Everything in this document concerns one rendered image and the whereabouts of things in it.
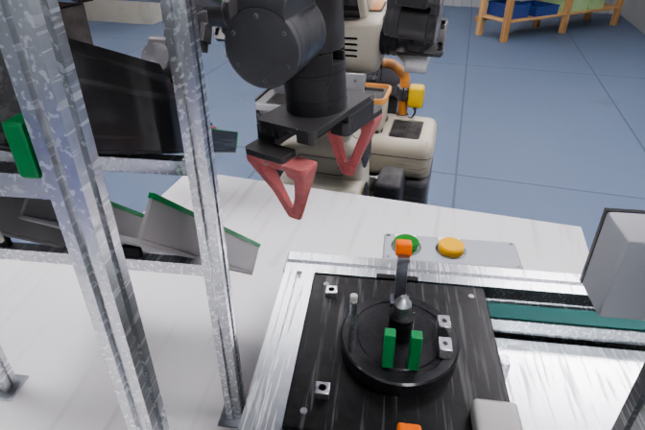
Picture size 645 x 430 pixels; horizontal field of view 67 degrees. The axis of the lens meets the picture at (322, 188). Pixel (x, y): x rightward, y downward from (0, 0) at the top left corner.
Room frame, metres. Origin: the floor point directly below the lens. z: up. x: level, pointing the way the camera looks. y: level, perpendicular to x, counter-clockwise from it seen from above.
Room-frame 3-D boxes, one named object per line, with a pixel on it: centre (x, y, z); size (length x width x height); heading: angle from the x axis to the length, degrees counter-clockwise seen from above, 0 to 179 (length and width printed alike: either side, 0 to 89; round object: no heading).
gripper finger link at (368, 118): (0.46, -0.02, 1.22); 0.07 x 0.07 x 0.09; 55
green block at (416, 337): (0.37, -0.10, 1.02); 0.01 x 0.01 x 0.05; 83
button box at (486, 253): (0.61, -0.20, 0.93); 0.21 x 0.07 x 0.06; 83
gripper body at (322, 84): (0.43, 0.01, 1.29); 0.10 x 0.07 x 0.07; 145
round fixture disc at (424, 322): (0.41, -0.09, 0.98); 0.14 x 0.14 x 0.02
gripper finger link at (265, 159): (0.41, 0.02, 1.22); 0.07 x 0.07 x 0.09; 55
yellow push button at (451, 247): (0.61, -0.20, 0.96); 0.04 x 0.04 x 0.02
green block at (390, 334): (0.37, -0.07, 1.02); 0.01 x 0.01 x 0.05; 83
